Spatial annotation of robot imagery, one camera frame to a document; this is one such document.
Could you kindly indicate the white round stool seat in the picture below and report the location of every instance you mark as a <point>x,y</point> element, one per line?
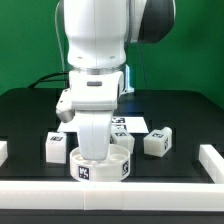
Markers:
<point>114,168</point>

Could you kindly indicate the white left barrier wall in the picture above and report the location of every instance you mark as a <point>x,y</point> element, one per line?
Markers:
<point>3,152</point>

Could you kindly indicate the white right barrier wall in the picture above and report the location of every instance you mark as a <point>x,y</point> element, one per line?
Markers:
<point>212,162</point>

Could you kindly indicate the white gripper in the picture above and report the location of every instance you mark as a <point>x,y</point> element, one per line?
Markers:
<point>93,132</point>

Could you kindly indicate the white marker sheet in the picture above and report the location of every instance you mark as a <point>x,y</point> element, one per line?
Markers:
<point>131,124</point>

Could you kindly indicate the white barrier wall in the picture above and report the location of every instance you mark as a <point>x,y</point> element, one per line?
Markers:
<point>3,152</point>
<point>111,196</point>
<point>212,162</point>

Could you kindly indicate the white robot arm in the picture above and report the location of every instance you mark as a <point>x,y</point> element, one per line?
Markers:
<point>97,32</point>

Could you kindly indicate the white front barrier wall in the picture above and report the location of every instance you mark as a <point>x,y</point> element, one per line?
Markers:
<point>111,196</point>

